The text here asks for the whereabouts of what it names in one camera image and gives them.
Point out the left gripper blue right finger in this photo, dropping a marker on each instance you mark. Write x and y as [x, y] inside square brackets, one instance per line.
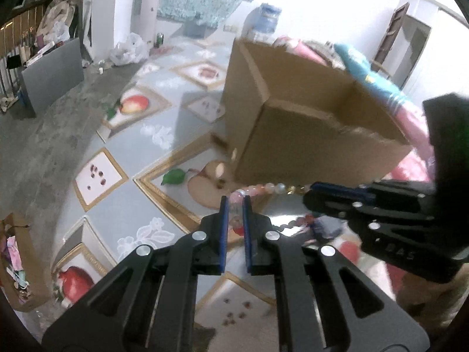
[246, 209]

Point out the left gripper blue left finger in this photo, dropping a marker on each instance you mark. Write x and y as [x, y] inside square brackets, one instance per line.
[223, 232]

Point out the purple black smart watch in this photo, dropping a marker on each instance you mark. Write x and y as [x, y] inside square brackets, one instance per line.
[327, 228]

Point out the person's right hand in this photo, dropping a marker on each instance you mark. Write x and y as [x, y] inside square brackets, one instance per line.
[433, 305]

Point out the red floral bed quilt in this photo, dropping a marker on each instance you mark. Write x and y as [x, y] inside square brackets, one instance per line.
[419, 164]

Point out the brown cardboard box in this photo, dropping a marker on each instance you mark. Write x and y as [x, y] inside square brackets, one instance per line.
[290, 120]

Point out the wooden coat stand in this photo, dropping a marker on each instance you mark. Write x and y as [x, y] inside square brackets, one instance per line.
[394, 26]

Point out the teal patterned pillow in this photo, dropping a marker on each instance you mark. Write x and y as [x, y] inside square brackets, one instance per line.
[380, 87]

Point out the blue water jug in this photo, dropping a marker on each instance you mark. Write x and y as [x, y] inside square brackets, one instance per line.
[261, 24]

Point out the white plastic bag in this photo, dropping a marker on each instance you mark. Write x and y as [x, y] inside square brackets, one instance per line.
[132, 51]

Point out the brown box with clutter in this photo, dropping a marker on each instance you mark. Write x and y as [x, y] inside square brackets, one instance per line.
[22, 275]

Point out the grey flat board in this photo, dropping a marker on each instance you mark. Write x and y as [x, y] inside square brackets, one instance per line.
[52, 76]

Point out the white cylindrical heater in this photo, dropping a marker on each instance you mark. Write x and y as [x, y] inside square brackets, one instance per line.
[144, 19]

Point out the stair railing with lights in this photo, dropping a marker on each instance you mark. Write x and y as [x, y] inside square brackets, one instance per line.
[16, 32]

